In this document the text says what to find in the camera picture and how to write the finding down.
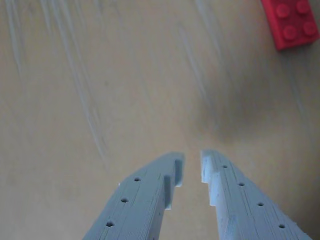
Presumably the red lego block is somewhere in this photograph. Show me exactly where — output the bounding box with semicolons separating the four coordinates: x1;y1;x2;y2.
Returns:
259;0;320;52

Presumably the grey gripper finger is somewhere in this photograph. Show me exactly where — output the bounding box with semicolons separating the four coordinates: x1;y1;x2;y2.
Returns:
200;148;314;240
82;151;186;240

